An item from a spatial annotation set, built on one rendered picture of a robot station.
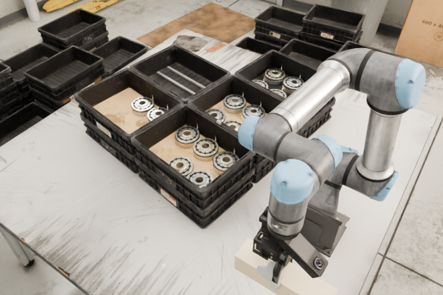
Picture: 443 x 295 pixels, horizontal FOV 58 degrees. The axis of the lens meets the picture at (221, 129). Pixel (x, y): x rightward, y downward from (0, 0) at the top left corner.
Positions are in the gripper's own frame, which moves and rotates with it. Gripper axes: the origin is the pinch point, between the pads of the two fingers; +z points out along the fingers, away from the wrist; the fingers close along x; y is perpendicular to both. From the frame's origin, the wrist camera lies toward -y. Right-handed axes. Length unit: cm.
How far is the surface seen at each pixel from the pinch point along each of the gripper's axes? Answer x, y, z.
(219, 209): -28, 38, 34
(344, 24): -243, 68, 58
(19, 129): -37, 199, 81
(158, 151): -33, 71, 26
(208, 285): -3.4, 25.6, 38.9
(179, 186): -22, 51, 23
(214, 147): -45, 52, 23
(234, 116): -69, 58, 26
